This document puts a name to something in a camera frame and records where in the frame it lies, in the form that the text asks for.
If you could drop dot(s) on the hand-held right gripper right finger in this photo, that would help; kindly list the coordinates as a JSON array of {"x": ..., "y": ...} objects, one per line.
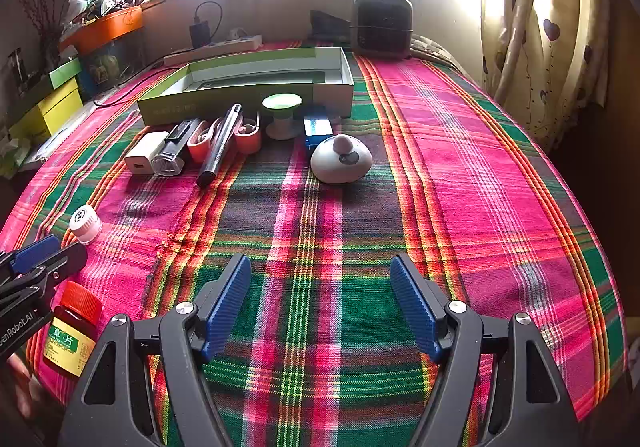
[{"x": 412, "y": 307}]

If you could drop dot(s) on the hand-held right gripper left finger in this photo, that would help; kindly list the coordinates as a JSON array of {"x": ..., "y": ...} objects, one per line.
[{"x": 227, "y": 307}]

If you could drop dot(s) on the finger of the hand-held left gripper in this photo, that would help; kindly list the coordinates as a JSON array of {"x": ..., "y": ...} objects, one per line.
[
  {"x": 65, "y": 262},
  {"x": 35, "y": 252}
]

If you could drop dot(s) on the small white jar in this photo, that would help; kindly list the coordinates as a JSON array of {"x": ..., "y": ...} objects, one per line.
[{"x": 85, "y": 224}]

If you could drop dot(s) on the brown bottle with red cap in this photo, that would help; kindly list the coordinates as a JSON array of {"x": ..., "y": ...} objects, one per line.
[{"x": 70, "y": 327}]

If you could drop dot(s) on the white charger plug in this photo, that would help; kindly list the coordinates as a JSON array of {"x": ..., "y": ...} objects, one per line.
[{"x": 145, "y": 152}]

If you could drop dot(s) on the black pen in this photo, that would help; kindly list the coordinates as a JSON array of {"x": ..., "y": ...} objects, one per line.
[{"x": 215, "y": 152}]

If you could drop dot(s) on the pink white clip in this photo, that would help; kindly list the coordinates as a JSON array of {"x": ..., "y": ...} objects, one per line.
[
  {"x": 200, "y": 147},
  {"x": 248, "y": 143}
]

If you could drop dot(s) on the white grey dome gadget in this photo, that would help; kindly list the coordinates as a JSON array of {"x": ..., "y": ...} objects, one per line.
[{"x": 330, "y": 167}]

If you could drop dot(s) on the blue translucent adapter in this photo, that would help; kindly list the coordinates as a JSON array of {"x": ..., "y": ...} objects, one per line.
[{"x": 317, "y": 129}]

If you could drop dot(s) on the green cardboard box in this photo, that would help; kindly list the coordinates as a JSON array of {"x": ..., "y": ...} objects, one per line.
[{"x": 225, "y": 102}]

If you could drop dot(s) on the green topped white stand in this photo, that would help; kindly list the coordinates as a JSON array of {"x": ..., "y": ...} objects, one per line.
[{"x": 281, "y": 102}]

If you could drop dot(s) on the pink green plaid blanket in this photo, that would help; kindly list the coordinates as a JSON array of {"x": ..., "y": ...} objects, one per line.
[{"x": 325, "y": 227}]

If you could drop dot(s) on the white bedside board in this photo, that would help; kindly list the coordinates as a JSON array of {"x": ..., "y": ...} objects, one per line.
[{"x": 65, "y": 137}]

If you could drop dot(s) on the yellow box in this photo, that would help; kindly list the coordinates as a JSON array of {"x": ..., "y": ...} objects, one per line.
[{"x": 45, "y": 112}]

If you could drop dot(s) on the green box lid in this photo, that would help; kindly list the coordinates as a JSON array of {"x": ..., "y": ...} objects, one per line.
[{"x": 65, "y": 73}]

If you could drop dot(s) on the dried twig bunch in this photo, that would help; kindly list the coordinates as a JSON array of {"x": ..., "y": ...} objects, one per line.
[{"x": 42, "y": 22}]

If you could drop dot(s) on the orange plastic tray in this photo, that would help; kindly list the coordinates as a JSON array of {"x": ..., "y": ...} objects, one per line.
[{"x": 105, "y": 29}]

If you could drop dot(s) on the pile of assorted clutter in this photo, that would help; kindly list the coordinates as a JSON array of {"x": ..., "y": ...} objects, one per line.
[{"x": 95, "y": 4}]

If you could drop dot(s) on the grey checked cloth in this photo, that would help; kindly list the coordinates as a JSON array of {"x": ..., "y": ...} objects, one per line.
[{"x": 435, "y": 52}]

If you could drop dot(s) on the white power strip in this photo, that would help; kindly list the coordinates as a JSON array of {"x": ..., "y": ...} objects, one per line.
[{"x": 215, "y": 49}]

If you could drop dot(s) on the black power adapter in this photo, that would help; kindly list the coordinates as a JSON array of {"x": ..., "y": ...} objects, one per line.
[{"x": 199, "y": 36}]

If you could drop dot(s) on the grey small heater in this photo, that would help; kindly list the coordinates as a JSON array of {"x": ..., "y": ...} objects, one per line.
[{"x": 382, "y": 27}]

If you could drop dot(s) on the cream patterned curtain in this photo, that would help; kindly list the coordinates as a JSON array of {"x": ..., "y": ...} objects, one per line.
[{"x": 540, "y": 52}]

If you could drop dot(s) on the dark folded cloth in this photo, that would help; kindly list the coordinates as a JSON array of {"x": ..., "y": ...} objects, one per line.
[{"x": 330, "y": 24}]

